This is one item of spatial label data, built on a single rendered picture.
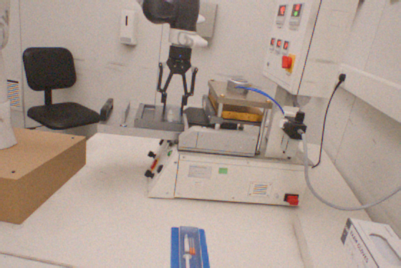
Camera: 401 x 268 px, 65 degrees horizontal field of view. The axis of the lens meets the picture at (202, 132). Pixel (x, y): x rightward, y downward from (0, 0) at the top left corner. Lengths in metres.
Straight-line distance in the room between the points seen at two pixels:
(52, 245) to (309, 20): 0.91
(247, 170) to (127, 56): 1.91
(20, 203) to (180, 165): 0.45
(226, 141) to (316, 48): 0.39
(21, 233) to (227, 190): 0.61
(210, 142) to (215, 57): 1.68
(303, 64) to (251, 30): 1.63
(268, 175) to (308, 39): 0.45
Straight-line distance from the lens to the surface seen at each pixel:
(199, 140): 1.00
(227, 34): 2.61
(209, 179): 1.05
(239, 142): 1.02
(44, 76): 2.74
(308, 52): 1.01
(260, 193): 1.12
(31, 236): 0.95
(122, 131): 1.05
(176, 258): 0.87
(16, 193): 0.95
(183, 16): 1.04
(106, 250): 0.89
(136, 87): 2.79
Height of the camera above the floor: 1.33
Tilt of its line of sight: 20 degrees down
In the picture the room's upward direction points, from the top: 9 degrees clockwise
